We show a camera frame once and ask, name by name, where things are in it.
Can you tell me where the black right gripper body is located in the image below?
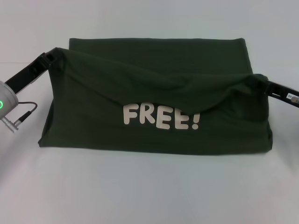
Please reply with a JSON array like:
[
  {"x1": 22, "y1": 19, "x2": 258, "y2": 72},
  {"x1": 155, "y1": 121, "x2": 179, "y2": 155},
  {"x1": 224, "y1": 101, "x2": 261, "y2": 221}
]
[{"x1": 266, "y1": 80, "x2": 299, "y2": 105}]

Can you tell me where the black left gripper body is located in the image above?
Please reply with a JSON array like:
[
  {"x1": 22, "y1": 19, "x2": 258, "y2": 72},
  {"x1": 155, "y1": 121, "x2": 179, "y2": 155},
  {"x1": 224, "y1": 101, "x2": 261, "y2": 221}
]
[{"x1": 4, "y1": 52, "x2": 51, "y2": 94}]

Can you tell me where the dark green shirt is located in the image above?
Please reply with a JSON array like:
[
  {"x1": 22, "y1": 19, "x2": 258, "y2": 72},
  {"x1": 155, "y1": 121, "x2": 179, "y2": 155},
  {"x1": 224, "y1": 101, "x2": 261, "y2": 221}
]
[{"x1": 37, "y1": 36, "x2": 274, "y2": 154}]

